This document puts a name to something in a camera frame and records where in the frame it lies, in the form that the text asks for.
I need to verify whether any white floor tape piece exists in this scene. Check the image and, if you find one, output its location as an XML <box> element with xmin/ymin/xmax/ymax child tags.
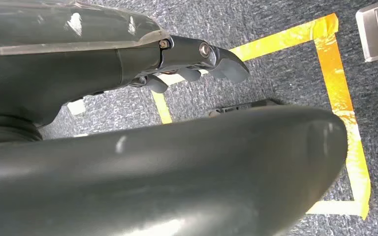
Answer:
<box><xmin>66</xmin><ymin>99</ymin><xmax>87</xmax><ymax>116</ymax></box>

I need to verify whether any ribbed grey left arm sleeve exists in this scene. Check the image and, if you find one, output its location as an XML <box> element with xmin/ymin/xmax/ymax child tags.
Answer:
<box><xmin>0</xmin><ymin>115</ymin><xmax>43</xmax><ymax>146</ymax></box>

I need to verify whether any black flat bracket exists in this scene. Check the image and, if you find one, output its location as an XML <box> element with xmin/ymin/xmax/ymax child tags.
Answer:
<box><xmin>208</xmin><ymin>98</ymin><xmax>285</xmax><ymax>118</ymax></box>

